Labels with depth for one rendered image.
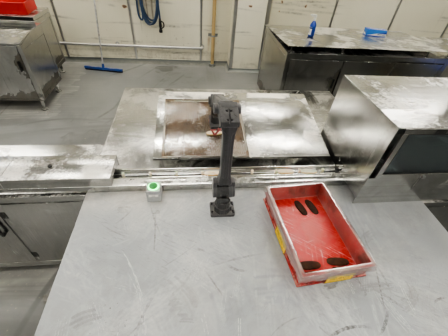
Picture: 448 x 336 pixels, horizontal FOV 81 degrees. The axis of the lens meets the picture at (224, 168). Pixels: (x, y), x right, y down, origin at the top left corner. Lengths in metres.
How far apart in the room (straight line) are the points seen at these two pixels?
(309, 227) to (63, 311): 1.06
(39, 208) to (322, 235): 1.44
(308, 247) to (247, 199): 0.37
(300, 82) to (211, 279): 2.52
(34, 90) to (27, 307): 2.48
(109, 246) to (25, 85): 2.92
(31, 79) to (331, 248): 3.50
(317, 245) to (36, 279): 1.86
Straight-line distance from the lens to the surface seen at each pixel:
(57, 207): 1.66
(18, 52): 3.75
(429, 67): 3.94
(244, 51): 4.79
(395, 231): 1.58
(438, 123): 1.48
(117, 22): 5.03
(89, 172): 1.47
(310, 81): 3.25
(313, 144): 1.74
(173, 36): 4.96
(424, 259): 1.56
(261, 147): 1.61
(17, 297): 2.33
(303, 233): 1.34
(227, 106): 1.06
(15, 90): 4.01
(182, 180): 1.41
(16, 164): 1.67
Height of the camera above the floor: 1.87
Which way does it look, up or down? 43 degrees down
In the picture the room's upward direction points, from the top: 5 degrees clockwise
